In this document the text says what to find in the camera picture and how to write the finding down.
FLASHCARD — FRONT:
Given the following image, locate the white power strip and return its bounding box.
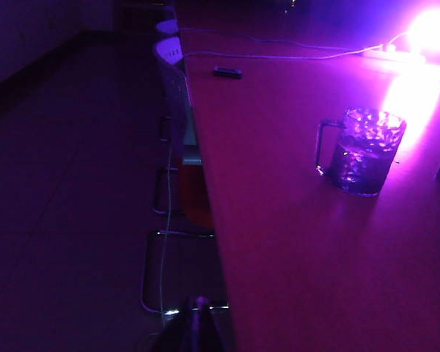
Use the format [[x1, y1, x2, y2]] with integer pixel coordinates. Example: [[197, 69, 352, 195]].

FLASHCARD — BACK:
[[362, 48, 428, 67]]

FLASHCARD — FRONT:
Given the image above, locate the textured clear glass mug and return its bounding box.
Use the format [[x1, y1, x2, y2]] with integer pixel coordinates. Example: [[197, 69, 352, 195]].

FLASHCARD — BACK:
[[314, 106, 408, 199]]

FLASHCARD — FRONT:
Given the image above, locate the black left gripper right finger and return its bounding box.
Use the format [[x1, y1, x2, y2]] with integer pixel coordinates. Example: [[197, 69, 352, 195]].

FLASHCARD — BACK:
[[199, 297, 225, 352]]

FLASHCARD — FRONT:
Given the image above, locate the small flat black device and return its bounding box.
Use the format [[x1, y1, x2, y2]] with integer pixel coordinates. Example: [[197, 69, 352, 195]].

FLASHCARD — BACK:
[[212, 66, 243, 80]]

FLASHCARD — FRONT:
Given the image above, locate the white perforated chair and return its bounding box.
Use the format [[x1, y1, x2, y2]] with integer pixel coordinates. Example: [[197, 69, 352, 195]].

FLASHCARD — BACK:
[[153, 35, 194, 111], [153, 18, 181, 37]]

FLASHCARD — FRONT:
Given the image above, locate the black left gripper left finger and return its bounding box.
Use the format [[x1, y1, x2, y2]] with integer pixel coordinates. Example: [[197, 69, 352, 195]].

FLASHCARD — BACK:
[[160, 297, 202, 352]]

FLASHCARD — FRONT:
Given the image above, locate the red seat chrome chair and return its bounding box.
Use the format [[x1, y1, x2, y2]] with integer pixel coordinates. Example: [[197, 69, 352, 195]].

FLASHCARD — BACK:
[[150, 164, 216, 230]]

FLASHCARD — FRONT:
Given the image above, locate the thin white table cable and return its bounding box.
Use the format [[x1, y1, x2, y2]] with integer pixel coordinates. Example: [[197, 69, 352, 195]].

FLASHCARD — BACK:
[[179, 26, 357, 51]]

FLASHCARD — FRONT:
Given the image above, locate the thin hanging white cable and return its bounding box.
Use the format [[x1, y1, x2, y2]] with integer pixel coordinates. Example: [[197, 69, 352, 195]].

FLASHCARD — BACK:
[[160, 146, 175, 324]]

